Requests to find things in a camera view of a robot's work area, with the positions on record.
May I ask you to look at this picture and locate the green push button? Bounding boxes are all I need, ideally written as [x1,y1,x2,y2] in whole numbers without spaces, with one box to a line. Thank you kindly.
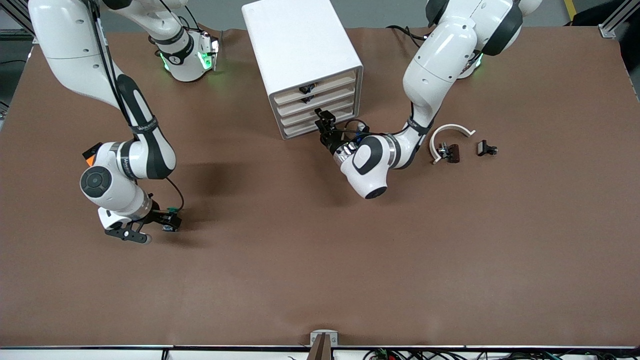
[162,205,184,233]

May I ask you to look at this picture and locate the plain white drawer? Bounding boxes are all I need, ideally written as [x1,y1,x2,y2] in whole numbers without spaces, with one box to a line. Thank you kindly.
[278,93,358,128]
[281,105,359,139]

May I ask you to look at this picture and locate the white drawer cabinet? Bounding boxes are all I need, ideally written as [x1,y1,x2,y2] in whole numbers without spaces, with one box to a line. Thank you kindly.
[241,0,364,141]

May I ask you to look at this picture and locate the orange box with hole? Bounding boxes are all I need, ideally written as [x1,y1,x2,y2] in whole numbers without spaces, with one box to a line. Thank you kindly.
[82,142,104,168]

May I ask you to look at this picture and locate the brown table mat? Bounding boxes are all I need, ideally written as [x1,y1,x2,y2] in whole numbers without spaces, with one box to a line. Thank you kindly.
[0,26,640,348]

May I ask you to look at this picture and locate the brown electrical component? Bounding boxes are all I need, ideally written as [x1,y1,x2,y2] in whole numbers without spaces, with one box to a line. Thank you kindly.
[438,143,461,164]

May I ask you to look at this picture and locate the brown tapered strip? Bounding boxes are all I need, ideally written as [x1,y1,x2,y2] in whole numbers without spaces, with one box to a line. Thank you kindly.
[306,334,333,360]

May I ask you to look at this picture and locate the white curved ring piece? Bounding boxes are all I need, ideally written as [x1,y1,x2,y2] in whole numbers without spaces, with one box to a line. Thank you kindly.
[429,123,476,165]

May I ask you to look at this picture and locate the black left base cable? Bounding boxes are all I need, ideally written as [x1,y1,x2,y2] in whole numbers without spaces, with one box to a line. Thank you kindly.
[386,24,426,50]

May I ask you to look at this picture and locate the white table frame rail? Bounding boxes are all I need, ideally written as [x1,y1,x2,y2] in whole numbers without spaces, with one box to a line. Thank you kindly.
[0,349,366,360]

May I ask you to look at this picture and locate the grey metal table bracket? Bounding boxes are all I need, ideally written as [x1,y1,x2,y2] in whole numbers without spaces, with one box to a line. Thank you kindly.
[310,330,339,347]

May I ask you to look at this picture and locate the aluminium frame profile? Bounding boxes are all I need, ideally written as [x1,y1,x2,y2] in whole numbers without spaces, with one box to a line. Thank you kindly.
[598,0,640,39]
[0,0,38,43]

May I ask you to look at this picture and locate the coloured cable bundle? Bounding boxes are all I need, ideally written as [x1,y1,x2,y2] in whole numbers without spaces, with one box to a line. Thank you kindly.
[362,348,640,360]

